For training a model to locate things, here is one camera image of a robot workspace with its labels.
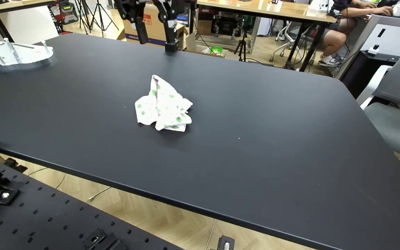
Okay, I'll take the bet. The black camera tripod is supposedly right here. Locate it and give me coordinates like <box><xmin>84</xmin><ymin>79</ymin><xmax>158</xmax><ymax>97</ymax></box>
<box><xmin>234</xmin><ymin>19</ymin><xmax>248</xmax><ymax>61</ymax></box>

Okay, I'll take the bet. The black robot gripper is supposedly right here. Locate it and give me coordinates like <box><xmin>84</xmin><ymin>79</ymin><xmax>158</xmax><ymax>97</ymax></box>
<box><xmin>113</xmin><ymin>0</ymin><xmax>148</xmax><ymax>44</ymax></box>

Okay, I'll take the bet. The black perforated mounting board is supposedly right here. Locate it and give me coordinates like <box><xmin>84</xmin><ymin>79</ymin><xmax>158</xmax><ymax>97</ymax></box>
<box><xmin>0</xmin><ymin>164</ymin><xmax>180</xmax><ymax>250</ymax></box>

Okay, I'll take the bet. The white and green cloth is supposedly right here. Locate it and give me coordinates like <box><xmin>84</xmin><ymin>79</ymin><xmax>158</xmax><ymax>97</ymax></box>
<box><xmin>134</xmin><ymin>75</ymin><xmax>193</xmax><ymax>132</ymax></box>

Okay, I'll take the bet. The wooden desk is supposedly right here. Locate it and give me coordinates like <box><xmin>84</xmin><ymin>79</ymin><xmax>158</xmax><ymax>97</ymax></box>
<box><xmin>197</xmin><ymin>0</ymin><xmax>336</xmax><ymax>72</ymax></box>

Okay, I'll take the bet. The seated person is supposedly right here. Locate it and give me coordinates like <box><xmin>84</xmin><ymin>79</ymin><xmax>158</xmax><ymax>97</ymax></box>
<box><xmin>319</xmin><ymin>0</ymin><xmax>393</xmax><ymax>66</ymax></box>

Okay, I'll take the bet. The grey cabinet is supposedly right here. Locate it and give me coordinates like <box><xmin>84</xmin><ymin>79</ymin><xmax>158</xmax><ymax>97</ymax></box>
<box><xmin>333</xmin><ymin>15</ymin><xmax>400</xmax><ymax>97</ymax></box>

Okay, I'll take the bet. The clear dish rack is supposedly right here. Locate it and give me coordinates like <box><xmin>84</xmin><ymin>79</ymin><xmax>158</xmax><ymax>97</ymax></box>
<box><xmin>0</xmin><ymin>37</ymin><xmax>54</xmax><ymax>69</ymax></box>

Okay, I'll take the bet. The cardboard box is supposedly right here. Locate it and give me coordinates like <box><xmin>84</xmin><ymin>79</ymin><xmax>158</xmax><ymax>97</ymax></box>
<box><xmin>118</xmin><ymin>0</ymin><xmax>190</xmax><ymax>47</ymax></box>

